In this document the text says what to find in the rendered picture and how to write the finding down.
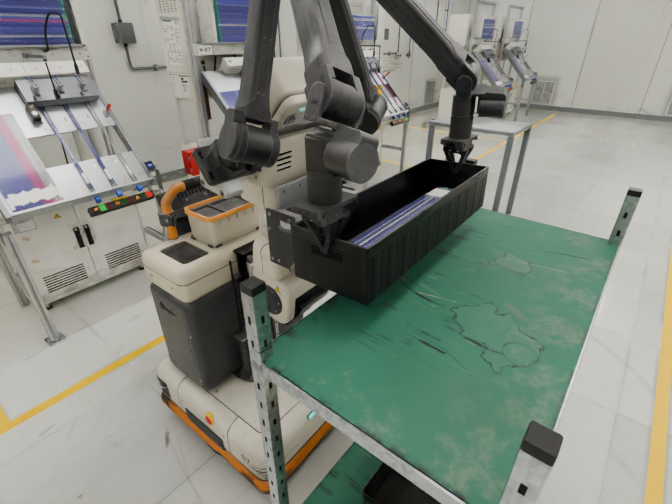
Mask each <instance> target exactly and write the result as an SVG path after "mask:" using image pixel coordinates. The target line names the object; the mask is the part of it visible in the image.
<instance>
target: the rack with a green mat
mask: <svg viewBox="0 0 672 504"><path fill-rule="evenodd" d="M642 193H643V189H640V188H634V187H629V189H628V191H627V194H626V196H625V199H624V201H623V204H622V207H621V209H620V212H619V214H618V217H617V219H616V222H615V224H614V227H613V230H612V232H611V235H610V237H609V240H608V239H604V238H600V237H596V236H592V235H588V234H584V233H580V232H576V231H572V230H568V229H564V228H560V227H556V226H552V225H548V224H544V223H540V222H536V221H532V220H528V219H524V218H520V217H516V216H512V215H508V214H504V213H500V212H496V211H492V210H488V209H484V208H480V209H479V210H478V211H476V212H475V213H474V214H473V215H472V216H471V217H469V218H468V219H467V220H466V221H465V222H464V223H463V224H461V225H460V226H459V227H458V228H457V229H456V230H454V231H453V232H452V233H451V234H450V235H449V236H447V237H446V238H445V239H444V240H443V241H442V242H440V243H439V244H438V245H437V246H436V247H435V248H434V249H432V250H431V251H430V252H429V253H428V254H427V255H425V256H424V257H423V258H422V259H421V260H420V261H418V262H417V263H416V264H415V265H414V266H413V267H411V268H410V269H409V270H408V271H407V272H406V273H405V274H403V275H402V276H401V277H400V278H399V279H398V280H396V281H395V282H394V283H393V284H392V285H391V286H389V287H388V288H387V289H386V290H385V291H384V292H382V293H381V294H380V295H379V296H378V297H377V298H376V299H374V300H373V301H372V302H371V303H370V304H369V305H367V306H366V305H364V304H361V303H359V302H356V301H354V300H352V299H349V298H347V297H344V296H342V295H340V294H335V295H334V296H333V297H331V298H330V299H329V300H327V301H326V302H324V303H323V304H322V305H320V306H319V307H318V308H316V309H315V310H313V311H312V312H311V313H309V314H308V315H306V316H305V317H304V318H302V319H301V320H300V321H298V322H297V323H295V324H294V325H293V326H291V327H290V328H289V329H287V330H286V331H284V332H283V333H282V334H280V335H279V336H277V337H276V338H275V339H273V340H272V338H271V329H270V319H269V310H268V301H267V292H266V283H265V281H263V280H261V279H259V278H257V277H255V276H252V277H250V278H248V279H246V280H244V281H243V282H241V283H240V284H239V285H240V292H241V298H242V305H243V312H244V319H245V326H246V332H247V339H248V346H249V353H250V361H251V367H252V373H253V380H254V386H255V393H256V400H257V407H258V414H259V420H260V427H261V434H262V441H263V447H264V454H265V461H266V468H267V474H268V481H269V488H270V495H271V502H272V504H289V496H288V487H287V478H286V468H285V459H284V450H283V440H282V431H281V422H280V412H279V403H278V394H277V386H278V387H280V388H281V389H282V390H284V391H285V392H287V393H288V394H289V395H291V396H292V397H294V398H295V399H296V400H298V401H299V402H301V403H302V404H303V405H305V406H306V407H307V408H309V409H310V410H312V411H313V412H314V413H316V414H317V415H319V416H320V417H321V418H323V419H324V420H326V421H327V422H328V423H330V424H331V425H333V426H334V427H335V428H337V429H338V430H340V431H341V432H342V433H344V434H345V435H347V436H348V437H349V438H351V439H352V440H354V441H353V443H352V444H351V445H350V446H349V447H348V449H347V450H346V451H345V452H344V453H343V455H342V456H341V457H340V458H339V459H338V461H337V462H336V463H335V464H334V465H333V467H332V468H331V469H330V470H329V471H328V473H327V474H326V475H325V476H324V477H323V479H322V480H321V481H320V482H319V483H318V485H317V486H316V487H315V488H314V489H313V490H312V492H311V493H310V494H309V495H308V496H307V498H306V499H305V500H304V501H303V502H302V504H363V501H364V497H363V488H364V487H365V486H366V484H367V483H368V481H369V480H370V479H371V477H372V476H373V475H374V473H375V472H376V471H377V469H378V468H379V467H380V465H381V464H382V463H383V462H384V463H386V464H387V465H388V466H390V467H391V468H393V469H394V470H395V471H397V472H398V473H400V474H401V475H402V476H404V477H405V478H407V479H408V480H409V481H411V482H412V483H414V484H415V485H416V486H418V487H419V488H420V489H422V490H423V491H425V492H426V493H427V494H429V495H430V496H432V497H433V498H434V499H436V500H437V501H439V502H440V503H441V504H536V503H537V501H538V499H539V497H540V495H541V492H542V490H543V488H544V486H545V484H546V482H547V479H548V477H549V475H550V473H551V471H552V469H553V466H554V464H555V462H556V460H557V458H558V454H559V451H560V448H561V445H562V442H563V436H562V435H561V434H559V433H557V429H558V426H559V423H560V420H561V418H562V415H563V412H564V409H565V406H566V403H567V400H568V397H569V394H570V391H571V388H572V386H573V383H574V380H575V377H576V374H577V371H578V368H579V365H580V362H581V359H582V357H583V354H584V351H585V348H586V345H587V342H588V339H589V336H590V333H591V330H592V328H593V325H594V322H595V319H596V316H597V313H598V310H599V307H600V304H601V301H602V298H603V296H604V293H605V290H606V287H607V284H608V281H609V278H610V275H611V272H612V269H613V267H614V264H615V261H616V258H617V255H618V252H619V249H620V246H621V244H622V242H623V239H624V237H625V234H626V232H627V229H628V227H629V225H630V222H631V220H632V217H633V215H634V212H635V210H636V208H637V205H638V203H639V200H640V198H641V195H642Z"/></svg>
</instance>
